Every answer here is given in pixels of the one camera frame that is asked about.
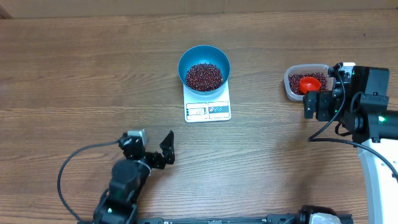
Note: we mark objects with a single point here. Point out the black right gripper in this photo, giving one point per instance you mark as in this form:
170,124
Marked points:
323,102

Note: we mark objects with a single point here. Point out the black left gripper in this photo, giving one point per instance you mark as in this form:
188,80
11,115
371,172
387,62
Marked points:
168,152

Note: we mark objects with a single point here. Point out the red measuring scoop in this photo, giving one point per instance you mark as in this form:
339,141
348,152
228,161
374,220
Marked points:
309,84

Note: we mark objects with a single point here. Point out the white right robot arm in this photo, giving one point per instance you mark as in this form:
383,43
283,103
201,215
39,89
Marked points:
358,102

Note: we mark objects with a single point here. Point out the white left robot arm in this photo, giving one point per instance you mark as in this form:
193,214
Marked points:
118,204

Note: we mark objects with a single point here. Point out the white digital kitchen scale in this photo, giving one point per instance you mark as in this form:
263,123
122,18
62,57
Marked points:
207,108

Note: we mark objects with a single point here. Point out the red beans in bowl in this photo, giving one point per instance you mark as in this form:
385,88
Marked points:
204,77

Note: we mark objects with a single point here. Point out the blue plastic bowl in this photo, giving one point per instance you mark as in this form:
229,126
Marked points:
204,54

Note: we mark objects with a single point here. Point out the clear plastic food container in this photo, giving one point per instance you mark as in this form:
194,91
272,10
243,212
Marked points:
302,70

